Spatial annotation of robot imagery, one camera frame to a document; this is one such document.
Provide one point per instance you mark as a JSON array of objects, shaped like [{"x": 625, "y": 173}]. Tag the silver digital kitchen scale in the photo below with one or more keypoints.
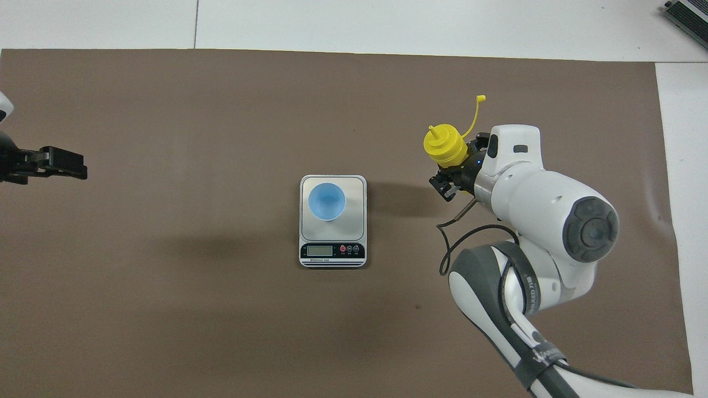
[{"x": 333, "y": 243}]

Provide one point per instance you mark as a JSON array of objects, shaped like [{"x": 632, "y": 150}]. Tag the black ribbed metal device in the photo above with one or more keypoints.
[{"x": 688, "y": 16}]

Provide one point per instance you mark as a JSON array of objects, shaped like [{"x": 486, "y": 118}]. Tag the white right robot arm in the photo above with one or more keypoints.
[{"x": 542, "y": 210}]

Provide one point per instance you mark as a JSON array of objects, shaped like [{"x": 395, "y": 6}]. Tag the brown table mat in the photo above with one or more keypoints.
[{"x": 221, "y": 331}]

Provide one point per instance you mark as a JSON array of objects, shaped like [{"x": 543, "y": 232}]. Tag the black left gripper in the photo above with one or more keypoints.
[{"x": 14, "y": 163}]

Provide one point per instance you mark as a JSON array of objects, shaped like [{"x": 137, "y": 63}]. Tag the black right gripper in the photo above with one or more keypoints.
[{"x": 470, "y": 171}]

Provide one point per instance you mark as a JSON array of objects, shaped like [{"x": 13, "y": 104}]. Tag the yellow squeeze seasoning bottle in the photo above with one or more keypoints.
[{"x": 445, "y": 146}]

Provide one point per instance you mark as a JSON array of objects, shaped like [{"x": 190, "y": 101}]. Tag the light blue plastic cup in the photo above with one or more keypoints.
[{"x": 326, "y": 202}]

